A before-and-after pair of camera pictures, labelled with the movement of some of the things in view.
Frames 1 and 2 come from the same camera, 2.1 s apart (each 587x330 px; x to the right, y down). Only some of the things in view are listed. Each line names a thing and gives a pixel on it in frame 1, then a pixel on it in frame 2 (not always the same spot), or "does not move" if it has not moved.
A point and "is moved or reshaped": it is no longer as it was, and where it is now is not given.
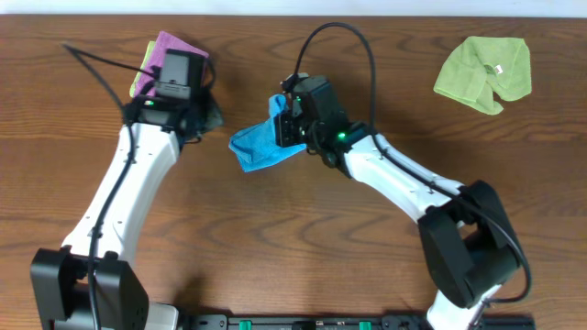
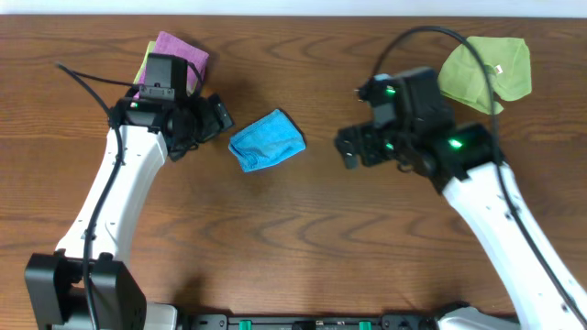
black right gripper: x=282 y=137 → x=366 y=137
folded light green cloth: x=138 y=75 does not move
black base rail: x=352 y=323 does not move
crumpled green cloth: x=481 y=66 does not move
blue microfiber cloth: x=258 y=144 is moved or reshaped
